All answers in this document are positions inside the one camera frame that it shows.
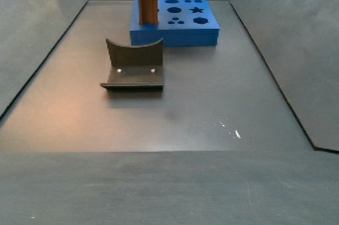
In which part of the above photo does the long brown arch object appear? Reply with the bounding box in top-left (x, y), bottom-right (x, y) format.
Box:
top-left (138, 0), bottom-right (158, 25)

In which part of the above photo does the dark grey curved holder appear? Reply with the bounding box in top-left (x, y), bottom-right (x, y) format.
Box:
top-left (100, 40), bottom-right (164, 90)

